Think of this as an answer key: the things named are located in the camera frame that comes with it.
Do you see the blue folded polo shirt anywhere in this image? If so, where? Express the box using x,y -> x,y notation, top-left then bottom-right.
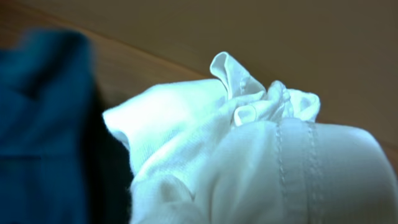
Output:
1,29 -> 95,223

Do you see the white printed t-shirt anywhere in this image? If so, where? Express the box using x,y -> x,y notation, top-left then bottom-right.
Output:
103,52 -> 397,224

